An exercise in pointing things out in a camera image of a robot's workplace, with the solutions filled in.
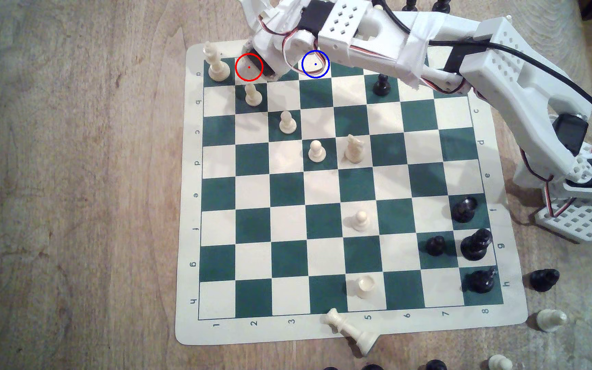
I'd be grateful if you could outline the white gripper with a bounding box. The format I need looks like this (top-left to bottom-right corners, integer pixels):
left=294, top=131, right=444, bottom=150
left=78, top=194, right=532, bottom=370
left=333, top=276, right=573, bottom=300
left=239, top=0, right=335, bottom=83

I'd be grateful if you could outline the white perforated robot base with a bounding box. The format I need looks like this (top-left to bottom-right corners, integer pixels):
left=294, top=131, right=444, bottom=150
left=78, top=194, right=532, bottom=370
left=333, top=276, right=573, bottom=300
left=535, top=198, right=592, bottom=243

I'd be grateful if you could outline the white chess king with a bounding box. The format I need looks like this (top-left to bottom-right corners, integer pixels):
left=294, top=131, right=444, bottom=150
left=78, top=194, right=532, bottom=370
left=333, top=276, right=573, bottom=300
left=202, top=42, right=231, bottom=82

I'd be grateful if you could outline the white chess knight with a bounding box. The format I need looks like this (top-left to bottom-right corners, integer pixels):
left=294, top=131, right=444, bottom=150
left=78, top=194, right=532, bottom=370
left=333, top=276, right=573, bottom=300
left=344, top=134, right=366, bottom=163

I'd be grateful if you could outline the green white chess board mat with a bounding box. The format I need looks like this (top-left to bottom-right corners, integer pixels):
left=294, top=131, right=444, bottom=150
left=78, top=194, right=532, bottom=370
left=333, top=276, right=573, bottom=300
left=175, top=40, right=529, bottom=346

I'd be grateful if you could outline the white chess rook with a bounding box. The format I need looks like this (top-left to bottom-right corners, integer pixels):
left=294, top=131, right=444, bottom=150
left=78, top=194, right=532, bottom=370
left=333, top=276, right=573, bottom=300
left=354, top=275, right=377, bottom=300

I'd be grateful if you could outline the black chess rook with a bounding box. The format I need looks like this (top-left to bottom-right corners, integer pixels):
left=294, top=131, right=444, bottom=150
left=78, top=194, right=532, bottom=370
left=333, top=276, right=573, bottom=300
left=452, top=197, right=479, bottom=224

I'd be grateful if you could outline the black chess queen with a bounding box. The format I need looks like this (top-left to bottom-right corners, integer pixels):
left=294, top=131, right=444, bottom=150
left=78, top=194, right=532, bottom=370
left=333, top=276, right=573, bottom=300
left=460, top=229, right=493, bottom=261

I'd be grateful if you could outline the white chess queen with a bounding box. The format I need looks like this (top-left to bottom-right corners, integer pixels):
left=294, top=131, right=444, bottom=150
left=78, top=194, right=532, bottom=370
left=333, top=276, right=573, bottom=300
left=325, top=308, right=379, bottom=356

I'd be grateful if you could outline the black chess king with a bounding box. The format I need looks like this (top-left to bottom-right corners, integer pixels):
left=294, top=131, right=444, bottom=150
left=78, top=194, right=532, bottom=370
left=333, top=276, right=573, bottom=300
left=468, top=267, right=498, bottom=294

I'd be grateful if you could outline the black camera cable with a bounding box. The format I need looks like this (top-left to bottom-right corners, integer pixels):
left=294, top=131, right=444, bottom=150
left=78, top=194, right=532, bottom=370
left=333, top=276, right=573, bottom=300
left=373, top=0, right=592, bottom=135

